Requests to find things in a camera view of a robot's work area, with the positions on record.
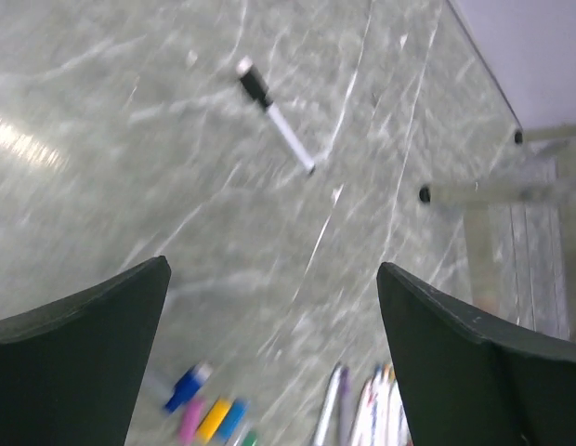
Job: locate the black cap marker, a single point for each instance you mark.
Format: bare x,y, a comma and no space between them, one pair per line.
256,89

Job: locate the gray pen cap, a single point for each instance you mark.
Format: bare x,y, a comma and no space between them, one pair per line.
156,385

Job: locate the red cap marker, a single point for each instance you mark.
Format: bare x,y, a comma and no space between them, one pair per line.
327,408

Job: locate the light blue pen cap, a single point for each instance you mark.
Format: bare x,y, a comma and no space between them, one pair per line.
232,419

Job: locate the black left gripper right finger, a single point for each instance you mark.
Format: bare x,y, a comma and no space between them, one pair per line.
467,377

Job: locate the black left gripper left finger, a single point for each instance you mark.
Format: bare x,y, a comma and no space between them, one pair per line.
71,370

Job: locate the green pen cap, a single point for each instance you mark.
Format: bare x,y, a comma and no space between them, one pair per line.
250,437

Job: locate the stainless steel dish rack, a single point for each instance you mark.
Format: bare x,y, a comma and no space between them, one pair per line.
520,233

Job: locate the pink pen cap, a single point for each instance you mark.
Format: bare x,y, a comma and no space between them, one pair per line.
190,420

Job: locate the yellow pen cap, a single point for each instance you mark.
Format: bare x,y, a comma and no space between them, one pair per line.
212,421

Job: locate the pink cap marker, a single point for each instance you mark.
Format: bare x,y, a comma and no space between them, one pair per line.
370,421

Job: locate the dark blue white pen cap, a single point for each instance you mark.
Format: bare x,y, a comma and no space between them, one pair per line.
188,385

